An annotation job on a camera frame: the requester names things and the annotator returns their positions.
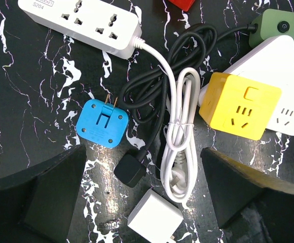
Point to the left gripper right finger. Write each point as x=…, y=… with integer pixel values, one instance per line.
x=249, y=205

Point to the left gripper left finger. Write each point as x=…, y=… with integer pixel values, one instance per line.
x=37, y=204

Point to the yellow cube socket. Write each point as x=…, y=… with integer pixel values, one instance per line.
x=239, y=106

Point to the white triangular power strip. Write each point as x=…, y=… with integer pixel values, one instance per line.
x=272, y=63

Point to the green power strip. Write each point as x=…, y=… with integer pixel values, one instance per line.
x=272, y=23

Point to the red cube socket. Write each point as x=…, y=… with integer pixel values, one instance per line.
x=184, y=5

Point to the blue plug adapter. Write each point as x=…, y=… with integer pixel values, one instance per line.
x=102, y=122

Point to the white cube charger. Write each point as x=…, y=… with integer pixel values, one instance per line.
x=154, y=218

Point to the white rectangular power strip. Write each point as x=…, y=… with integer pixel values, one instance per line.
x=96, y=23

